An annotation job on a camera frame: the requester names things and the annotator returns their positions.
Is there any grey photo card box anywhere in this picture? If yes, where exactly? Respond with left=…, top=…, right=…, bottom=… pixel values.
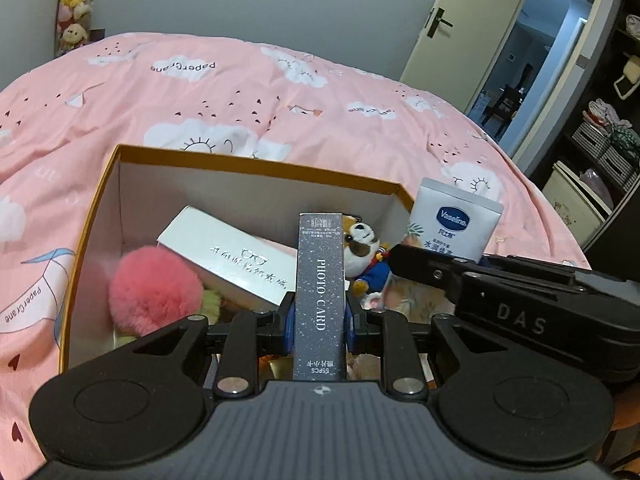
left=293, top=212, right=346, bottom=382

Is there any white glasses box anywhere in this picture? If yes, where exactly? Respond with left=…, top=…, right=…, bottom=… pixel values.
left=157, top=206, right=297, bottom=312

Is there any brown white plush dog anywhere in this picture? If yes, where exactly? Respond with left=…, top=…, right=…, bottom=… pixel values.
left=342, top=214, right=390, bottom=298

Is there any pink fluffy peach plush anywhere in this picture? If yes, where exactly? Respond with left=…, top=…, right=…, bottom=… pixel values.
left=108, top=246, right=204, bottom=337

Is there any dark shelf with items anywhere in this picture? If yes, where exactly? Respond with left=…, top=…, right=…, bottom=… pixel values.
left=533, top=0, right=639, bottom=280

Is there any orange cardboard storage box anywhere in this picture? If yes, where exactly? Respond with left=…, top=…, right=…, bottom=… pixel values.
left=58, top=144, right=413, bottom=372

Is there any pink patterned bed quilt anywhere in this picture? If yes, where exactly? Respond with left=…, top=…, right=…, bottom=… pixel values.
left=1, top=32, right=586, bottom=479

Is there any cream door with handle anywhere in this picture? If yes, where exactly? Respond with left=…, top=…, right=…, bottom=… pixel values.
left=401, top=0, right=522, bottom=112

